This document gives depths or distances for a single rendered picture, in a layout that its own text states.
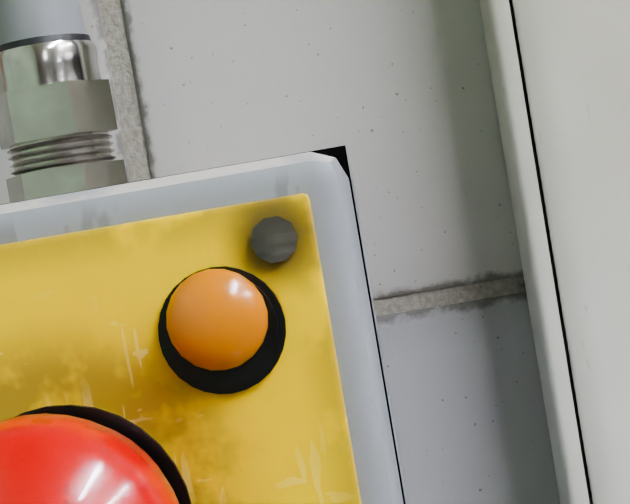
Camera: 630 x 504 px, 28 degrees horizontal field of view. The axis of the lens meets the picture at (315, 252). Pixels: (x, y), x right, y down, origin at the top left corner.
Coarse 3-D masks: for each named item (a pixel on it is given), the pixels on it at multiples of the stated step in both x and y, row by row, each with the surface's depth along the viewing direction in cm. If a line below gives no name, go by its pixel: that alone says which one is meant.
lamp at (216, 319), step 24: (192, 288) 18; (216, 288) 18; (240, 288) 18; (168, 312) 18; (192, 312) 18; (216, 312) 18; (240, 312) 18; (264, 312) 18; (192, 336) 18; (216, 336) 18; (240, 336) 18; (264, 336) 18; (192, 360) 18; (216, 360) 18; (240, 360) 18
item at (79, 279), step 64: (128, 192) 19; (192, 192) 19; (256, 192) 19; (320, 192) 19; (0, 256) 19; (64, 256) 19; (128, 256) 19; (192, 256) 19; (256, 256) 19; (320, 256) 19; (0, 320) 19; (64, 320) 19; (128, 320) 19; (320, 320) 19; (0, 384) 19; (64, 384) 19; (128, 384) 19; (256, 384) 19; (320, 384) 19; (384, 384) 20; (192, 448) 19; (256, 448) 19; (320, 448) 19; (384, 448) 19
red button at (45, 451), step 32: (32, 416) 17; (64, 416) 17; (0, 448) 17; (32, 448) 17; (64, 448) 17; (96, 448) 17; (128, 448) 17; (0, 480) 16; (32, 480) 16; (64, 480) 16; (96, 480) 16; (128, 480) 17; (160, 480) 17
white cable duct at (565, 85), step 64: (512, 0) 24; (576, 0) 24; (512, 64) 24; (576, 64) 24; (512, 128) 24; (576, 128) 24; (512, 192) 25; (576, 192) 24; (576, 256) 24; (576, 320) 24; (576, 384) 24; (576, 448) 24
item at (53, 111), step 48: (0, 0) 22; (48, 0) 22; (0, 48) 22; (48, 48) 21; (0, 96) 22; (48, 96) 21; (96, 96) 22; (0, 144) 22; (48, 144) 21; (96, 144) 22; (48, 192) 21
